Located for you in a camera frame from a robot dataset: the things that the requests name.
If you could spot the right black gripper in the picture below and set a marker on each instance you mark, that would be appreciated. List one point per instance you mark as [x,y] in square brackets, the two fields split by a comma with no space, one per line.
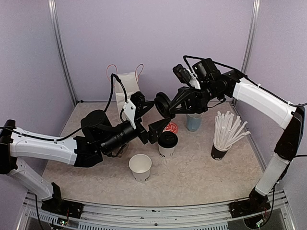
[194,100]

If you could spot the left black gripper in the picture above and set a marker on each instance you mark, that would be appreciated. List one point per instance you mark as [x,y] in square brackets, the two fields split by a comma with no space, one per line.
[153,133]

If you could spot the black plastic cup lid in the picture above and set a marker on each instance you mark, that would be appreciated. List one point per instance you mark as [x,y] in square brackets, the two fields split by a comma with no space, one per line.
[162,104]

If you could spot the white paper coffee cup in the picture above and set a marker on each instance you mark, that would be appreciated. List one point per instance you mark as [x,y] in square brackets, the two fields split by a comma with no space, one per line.
[166,152]

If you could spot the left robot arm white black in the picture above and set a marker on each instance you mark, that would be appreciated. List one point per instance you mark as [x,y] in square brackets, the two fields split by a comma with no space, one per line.
[99,138]

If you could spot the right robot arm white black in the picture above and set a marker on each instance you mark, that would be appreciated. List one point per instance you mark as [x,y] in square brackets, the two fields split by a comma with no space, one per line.
[289,118]

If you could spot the white paper takeout bag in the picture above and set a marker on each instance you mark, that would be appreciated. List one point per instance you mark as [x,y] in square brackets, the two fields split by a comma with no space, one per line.
[131,83]

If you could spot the red patterned small bowl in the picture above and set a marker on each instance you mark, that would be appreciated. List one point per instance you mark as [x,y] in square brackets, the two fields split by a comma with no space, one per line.
[171,127]

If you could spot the blue translucent plastic cup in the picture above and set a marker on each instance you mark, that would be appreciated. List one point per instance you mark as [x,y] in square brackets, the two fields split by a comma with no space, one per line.
[193,122]

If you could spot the brown cardboard cup carrier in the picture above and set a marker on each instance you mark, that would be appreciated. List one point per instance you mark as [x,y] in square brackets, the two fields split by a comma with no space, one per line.
[119,152]

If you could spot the black cup holding straws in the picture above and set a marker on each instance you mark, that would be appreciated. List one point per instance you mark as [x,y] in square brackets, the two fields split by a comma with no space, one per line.
[218,153]

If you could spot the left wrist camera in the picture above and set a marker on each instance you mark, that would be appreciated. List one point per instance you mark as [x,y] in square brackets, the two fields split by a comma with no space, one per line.
[132,108]

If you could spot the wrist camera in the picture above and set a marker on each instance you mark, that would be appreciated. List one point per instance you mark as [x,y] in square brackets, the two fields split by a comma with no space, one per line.
[185,76]
[132,108]

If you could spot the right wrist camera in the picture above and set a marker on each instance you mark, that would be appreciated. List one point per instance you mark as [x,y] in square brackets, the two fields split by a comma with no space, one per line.
[185,76]

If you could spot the aluminium front rail frame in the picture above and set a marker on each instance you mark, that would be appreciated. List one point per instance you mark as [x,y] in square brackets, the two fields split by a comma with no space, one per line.
[214,216]

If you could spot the right aluminium corner post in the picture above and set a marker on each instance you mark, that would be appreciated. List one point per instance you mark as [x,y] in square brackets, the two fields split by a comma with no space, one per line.
[251,35]

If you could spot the aluminium corner post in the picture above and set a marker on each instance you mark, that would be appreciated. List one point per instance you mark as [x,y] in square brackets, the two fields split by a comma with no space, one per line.
[251,35]
[60,48]

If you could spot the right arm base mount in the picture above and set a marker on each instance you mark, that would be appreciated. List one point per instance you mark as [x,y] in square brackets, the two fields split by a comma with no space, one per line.
[245,207]

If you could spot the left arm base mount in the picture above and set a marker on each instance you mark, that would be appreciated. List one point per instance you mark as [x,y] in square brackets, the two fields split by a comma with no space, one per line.
[64,207]

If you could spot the left aluminium corner post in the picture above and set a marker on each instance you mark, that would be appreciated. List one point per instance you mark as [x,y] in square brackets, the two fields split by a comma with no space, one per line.
[60,48]

